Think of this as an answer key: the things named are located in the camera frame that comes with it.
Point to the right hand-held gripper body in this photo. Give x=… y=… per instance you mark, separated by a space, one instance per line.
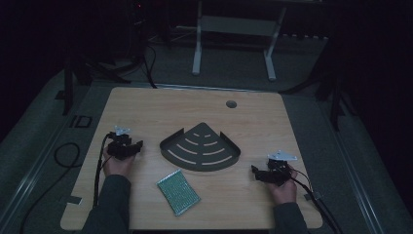
x=277 y=167

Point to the green circuit board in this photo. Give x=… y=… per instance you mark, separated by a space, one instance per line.
x=178 y=192

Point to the dark metal corner shelf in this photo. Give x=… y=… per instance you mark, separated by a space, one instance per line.
x=199 y=151

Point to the black tripod stand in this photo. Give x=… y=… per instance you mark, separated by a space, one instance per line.
x=78 y=70
x=334 y=94

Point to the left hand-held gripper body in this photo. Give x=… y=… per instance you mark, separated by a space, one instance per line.
x=119 y=143

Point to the grey tape strip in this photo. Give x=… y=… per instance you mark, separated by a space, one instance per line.
x=74 y=200

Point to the person's right hand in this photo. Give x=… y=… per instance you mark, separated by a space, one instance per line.
x=285 y=192

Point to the person's left hand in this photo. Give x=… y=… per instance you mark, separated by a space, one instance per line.
x=119 y=166

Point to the white metal table frame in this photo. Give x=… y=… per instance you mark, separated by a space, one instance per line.
x=233 y=26

